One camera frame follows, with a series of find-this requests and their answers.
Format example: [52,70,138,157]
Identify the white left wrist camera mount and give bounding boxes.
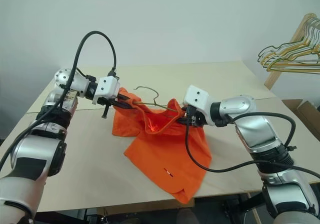
[91,75,121,106]

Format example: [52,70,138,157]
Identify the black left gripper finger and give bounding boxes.
[113,100,138,110]
[118,93,134,103]

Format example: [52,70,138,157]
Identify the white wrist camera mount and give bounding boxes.
[91,75,121,106]
[182,84,214,127]

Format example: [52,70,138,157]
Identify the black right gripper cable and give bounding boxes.
[184,110,320,179]

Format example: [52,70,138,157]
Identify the dark rounded shape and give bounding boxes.
[176,207,200,224]

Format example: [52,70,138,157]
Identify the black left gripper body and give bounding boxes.
[97,96,121,120]

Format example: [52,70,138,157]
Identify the wooden beam under table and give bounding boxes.
[96,198,196,216]

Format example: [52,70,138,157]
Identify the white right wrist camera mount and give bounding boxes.
[182,84,214,127]

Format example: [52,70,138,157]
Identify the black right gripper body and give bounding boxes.
[185,105,209,129]

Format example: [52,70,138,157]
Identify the wooden hanger rack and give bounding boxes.
[263,12,320,90]

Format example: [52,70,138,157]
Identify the orange shorts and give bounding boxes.
[110,86,214,205]

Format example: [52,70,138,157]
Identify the dark green wire hanger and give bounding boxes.
[257,37,320,60]

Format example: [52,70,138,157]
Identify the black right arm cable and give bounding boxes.
[215,111,298,155]

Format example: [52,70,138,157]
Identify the olive green wire hanger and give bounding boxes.
[133,84,181,115]

